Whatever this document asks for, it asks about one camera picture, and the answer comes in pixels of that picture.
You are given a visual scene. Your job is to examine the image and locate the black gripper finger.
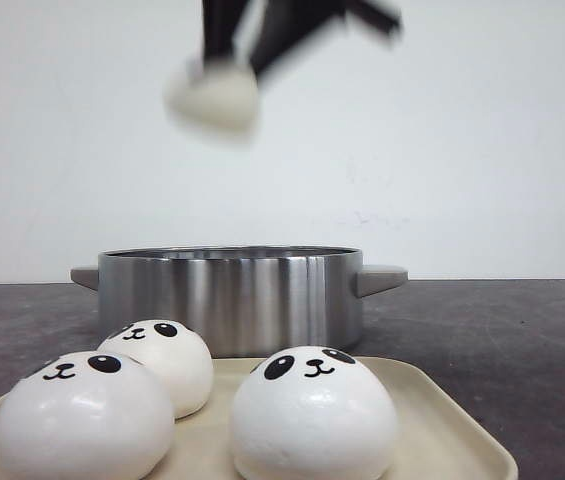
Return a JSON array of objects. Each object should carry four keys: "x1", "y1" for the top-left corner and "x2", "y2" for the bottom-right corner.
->
[
  {"x1": 249, "y1": 0, "x2": 345, "y2": 83},
  {"x1": 202, "y1": 0, "x2": 250, "y2": 64}
]

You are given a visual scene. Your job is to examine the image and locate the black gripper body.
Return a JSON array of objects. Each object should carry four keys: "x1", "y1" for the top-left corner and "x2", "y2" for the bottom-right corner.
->
[{"x1": 344, "y1": 0, "x2": 402, "y2": 37}]

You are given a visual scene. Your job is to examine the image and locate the panda bun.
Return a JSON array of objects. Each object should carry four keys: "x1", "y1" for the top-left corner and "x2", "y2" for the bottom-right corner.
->
[
  {"x1": 0, "y1": 351, "x2": 175, "y2": 479},
  {"x1": 162, "y1": 59, "x2": 261, "y2": 145},
  {"x1": 229, "y1": 346, "x2": 399, "y2": 479},
  {"x1": 98, "y1": 319, "x2": 214, "y2": 419}
]

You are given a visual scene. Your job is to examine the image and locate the stainless steel pot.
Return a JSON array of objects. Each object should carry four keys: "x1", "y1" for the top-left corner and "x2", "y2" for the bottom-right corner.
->
[{"x1": 70, "y1": 245, "x2": 408, "y2": 358}]

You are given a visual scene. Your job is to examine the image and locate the cream plastic tray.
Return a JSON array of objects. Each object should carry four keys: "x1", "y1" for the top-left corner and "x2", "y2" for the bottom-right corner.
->
[{"x1": 0, "y1": 355, "x2": 520, "y2": 480}]

